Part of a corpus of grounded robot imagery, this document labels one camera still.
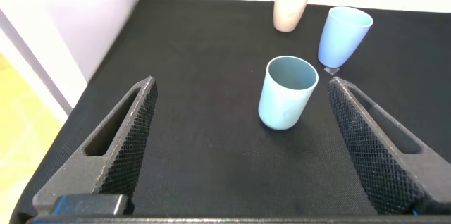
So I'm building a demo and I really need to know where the white door frame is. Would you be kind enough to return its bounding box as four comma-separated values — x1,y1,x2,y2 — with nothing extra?
0,0,89,116

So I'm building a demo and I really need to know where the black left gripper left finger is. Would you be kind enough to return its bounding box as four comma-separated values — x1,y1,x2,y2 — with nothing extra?
32,75,159,216

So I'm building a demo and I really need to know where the beige plastic cup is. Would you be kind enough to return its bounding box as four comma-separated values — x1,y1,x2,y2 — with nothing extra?
273,0,311,33

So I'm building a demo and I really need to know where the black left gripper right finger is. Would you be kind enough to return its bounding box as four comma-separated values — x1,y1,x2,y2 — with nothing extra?
327,76,451,216

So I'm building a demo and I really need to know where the green plastic cup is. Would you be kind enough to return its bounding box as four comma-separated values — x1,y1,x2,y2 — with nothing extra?
257,55,320,132

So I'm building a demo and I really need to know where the blue plastic cup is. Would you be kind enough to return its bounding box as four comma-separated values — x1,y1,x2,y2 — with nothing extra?
317,6,374,69

